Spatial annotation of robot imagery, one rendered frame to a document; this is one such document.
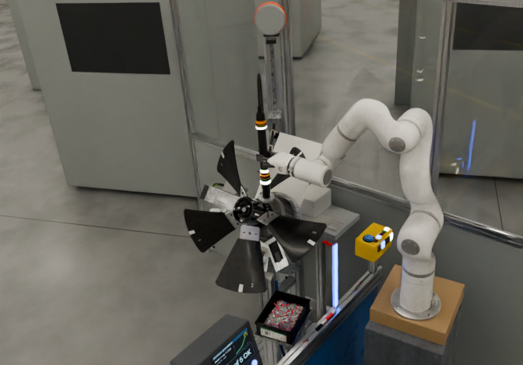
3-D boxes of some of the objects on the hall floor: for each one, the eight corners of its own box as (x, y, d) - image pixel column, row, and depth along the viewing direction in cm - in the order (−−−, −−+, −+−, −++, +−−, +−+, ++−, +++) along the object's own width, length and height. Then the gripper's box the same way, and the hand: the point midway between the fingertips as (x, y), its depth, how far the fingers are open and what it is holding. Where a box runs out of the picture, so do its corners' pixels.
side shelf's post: (321, 327, 344) (318, 215, 304) (326, 330, 342) (324, 218, 302) (317, 331, 341) (314, 219, 302) (323, 334, 339) (321, 221, 299)
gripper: (307, 150, 222) (272, 139, 232) (282, 166, 211) (246, 155, 222) (308, 166, 225) (273, 155, 236) (282, 184, 214) (247, 170, 225)
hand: (264, 156), depth 228 cm, fingers closed on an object, 4 cm apart
